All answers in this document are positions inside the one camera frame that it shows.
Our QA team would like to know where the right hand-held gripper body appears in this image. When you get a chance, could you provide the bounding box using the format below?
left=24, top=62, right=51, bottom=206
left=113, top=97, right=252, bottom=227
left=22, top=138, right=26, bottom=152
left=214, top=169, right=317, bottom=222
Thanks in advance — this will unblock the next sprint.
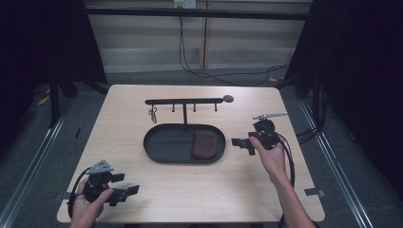
left=247, top=111, right=289, bottom=151

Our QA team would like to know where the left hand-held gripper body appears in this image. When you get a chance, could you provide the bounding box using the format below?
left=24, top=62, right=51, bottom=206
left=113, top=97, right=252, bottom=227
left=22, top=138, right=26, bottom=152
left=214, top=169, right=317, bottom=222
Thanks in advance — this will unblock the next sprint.
left=82, top=159, right=131, bottom=207

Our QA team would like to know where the brown pouch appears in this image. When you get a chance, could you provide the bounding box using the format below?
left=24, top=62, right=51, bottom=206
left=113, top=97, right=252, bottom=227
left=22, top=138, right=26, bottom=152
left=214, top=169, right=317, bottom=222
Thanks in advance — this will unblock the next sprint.
left=190, top=129, right=220, bottom=161

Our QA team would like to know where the black hook rack with tray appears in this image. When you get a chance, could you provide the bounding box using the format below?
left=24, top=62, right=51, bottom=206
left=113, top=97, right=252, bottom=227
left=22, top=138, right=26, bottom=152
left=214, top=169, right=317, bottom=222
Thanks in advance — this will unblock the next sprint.
left=143, top=94, right=235, bottom=165

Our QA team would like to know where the silver key ring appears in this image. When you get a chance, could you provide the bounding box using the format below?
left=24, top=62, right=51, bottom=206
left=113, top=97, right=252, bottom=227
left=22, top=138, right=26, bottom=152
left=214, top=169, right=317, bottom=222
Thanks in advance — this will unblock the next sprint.
left=147, top=105, right=159, bottom=124

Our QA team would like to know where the person's right hand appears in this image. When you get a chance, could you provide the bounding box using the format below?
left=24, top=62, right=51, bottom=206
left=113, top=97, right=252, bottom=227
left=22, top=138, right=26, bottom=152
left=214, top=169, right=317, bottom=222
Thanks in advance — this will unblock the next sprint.
left=248, top=136, right=288, bottom=185

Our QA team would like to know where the person's left hand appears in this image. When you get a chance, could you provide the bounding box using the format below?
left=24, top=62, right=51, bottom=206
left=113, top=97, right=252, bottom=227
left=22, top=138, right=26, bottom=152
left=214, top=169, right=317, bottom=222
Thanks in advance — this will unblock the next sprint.
left=69, top=178, right=115, bottom=228

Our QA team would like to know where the black stand leg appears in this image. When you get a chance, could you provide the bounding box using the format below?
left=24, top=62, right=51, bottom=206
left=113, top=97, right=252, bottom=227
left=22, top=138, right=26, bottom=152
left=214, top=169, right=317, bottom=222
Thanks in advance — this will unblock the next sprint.
left=48, top=70, right=62, bottom=129

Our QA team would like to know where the yellow tape piece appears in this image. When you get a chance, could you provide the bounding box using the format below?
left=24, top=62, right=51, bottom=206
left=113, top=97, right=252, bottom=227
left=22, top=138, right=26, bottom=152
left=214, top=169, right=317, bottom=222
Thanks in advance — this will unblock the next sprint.
left=36, top=94, right=51, bottom=107

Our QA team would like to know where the black curtain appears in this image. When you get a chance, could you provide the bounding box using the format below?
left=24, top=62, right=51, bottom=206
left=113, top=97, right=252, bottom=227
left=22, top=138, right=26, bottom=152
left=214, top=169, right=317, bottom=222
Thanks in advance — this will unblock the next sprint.
left=283, top=0, right=403, bottom=199
left=0, top=0, right=108, bottom=160

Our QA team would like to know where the left hand-held gripper cable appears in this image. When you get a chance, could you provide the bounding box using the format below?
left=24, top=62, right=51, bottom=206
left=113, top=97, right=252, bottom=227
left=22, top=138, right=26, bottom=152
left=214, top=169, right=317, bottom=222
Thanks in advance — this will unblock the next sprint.
left=67, top=168, right=92, bottom=220

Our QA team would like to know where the hand-held gripper cable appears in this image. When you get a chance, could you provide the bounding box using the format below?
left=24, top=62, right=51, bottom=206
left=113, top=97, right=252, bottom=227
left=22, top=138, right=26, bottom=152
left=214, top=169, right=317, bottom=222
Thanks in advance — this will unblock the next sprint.
left=277, top=133, right=297, bottom=228
left=67, top=168, right=92, bottom=220

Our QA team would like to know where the right hand-held gripper cable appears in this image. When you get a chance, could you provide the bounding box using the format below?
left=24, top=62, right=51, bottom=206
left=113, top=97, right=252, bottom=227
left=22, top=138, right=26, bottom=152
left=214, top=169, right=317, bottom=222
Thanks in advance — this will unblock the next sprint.
left=277, top=133, right=297, bottom=228

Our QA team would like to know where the bundle of black cables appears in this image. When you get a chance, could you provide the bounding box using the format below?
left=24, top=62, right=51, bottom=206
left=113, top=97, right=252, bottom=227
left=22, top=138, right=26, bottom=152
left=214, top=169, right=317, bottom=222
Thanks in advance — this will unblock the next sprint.
left=296, top=125, right=321, bottom=145

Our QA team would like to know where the metal floor rail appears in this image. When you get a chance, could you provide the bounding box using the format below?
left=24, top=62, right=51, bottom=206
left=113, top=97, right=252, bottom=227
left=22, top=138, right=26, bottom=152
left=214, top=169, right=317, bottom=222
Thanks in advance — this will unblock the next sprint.
left=298, top=99, right=375, bottom=228
left=0, top=103, right=74, bottom=228

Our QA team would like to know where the long black floor cable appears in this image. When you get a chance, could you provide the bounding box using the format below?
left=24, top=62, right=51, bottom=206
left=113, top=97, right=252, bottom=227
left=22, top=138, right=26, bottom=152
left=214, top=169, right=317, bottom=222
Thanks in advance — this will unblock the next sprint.
left=178, top=15, right=291, bottom=87

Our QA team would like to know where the black horizontal frame bar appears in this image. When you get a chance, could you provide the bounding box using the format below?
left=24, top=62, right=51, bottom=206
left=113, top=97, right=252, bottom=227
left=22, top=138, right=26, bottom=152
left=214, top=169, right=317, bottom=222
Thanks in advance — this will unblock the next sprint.
left=85, top=7, right=309, bottom=22

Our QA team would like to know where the white wall socket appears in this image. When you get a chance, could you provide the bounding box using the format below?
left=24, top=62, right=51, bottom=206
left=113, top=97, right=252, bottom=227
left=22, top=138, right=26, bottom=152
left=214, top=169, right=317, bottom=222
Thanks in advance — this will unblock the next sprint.
left=173, top=0, right=198, bottom=10

